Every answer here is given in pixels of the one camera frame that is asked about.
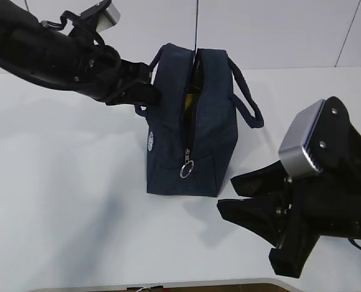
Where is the navy blue lunch bag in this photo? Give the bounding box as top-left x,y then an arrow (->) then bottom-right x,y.
135,43 -> 264,197

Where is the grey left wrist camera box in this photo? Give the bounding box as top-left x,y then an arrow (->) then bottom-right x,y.
79,0 -> 121,32

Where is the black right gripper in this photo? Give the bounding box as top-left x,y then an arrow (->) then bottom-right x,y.
217,97 -> 361,278

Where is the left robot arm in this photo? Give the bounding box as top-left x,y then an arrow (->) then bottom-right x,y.
0,1 -> 161,106

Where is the yellow lemon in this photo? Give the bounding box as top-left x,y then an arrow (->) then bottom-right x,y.
184,93 -> 198,113

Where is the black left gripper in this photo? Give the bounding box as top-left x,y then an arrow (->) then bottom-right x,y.
30,18 -> 161,106

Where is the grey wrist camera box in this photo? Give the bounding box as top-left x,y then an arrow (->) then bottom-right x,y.
278,99 -> 325,179
79,0 -> 121,32

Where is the metal zipper pull ring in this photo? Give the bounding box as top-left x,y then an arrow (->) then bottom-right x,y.
179,160 -> 195,179

